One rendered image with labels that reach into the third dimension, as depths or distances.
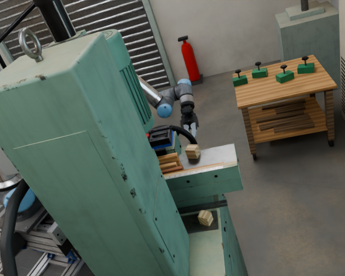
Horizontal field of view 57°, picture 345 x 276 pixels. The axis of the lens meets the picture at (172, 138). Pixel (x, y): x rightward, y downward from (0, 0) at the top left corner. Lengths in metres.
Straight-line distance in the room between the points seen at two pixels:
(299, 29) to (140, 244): 2.58
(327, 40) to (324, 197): 1.47
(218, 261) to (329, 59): 2.50
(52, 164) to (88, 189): 0.09
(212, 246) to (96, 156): 0.58
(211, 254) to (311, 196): 1.32
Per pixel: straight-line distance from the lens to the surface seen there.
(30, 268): 2.35
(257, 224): 2.15
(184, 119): 1.59
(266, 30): 4.08
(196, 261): 1.06
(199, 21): 4.01
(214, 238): 1.10
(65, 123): 0.61
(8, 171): 0.79
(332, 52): 3.22
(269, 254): 2.01
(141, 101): 0.99
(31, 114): 0.63
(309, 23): 3.08
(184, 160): 1.27
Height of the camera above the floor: 1.65
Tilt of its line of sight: 31 degrees down
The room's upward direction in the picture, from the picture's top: 20 degrees counter-clockwise
